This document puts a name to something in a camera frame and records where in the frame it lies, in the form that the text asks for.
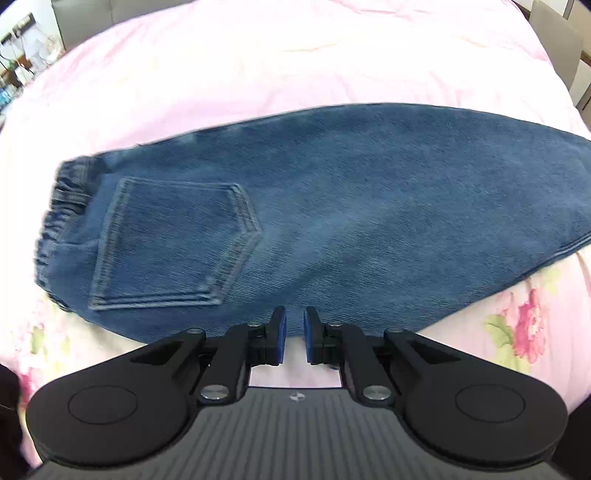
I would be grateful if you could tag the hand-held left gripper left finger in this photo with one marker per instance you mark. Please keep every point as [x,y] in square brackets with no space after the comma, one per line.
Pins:
[280,339]

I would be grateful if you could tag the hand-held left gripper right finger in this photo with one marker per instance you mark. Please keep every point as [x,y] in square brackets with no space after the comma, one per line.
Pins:
[308,339]

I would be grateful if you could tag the blue denim pants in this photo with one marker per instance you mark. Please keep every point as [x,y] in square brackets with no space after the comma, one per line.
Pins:
[323,207]

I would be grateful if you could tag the pink floral quilt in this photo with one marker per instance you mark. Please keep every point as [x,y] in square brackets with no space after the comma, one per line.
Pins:
[295,60]

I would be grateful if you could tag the grey padded headboard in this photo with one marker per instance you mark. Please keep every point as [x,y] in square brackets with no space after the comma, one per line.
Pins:
[106,11]

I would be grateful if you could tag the cluttered bedside table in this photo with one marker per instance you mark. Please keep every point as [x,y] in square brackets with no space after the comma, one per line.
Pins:
[23,60]

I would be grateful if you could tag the beige chair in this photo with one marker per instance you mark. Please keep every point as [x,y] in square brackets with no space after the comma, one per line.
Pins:
[556,41]

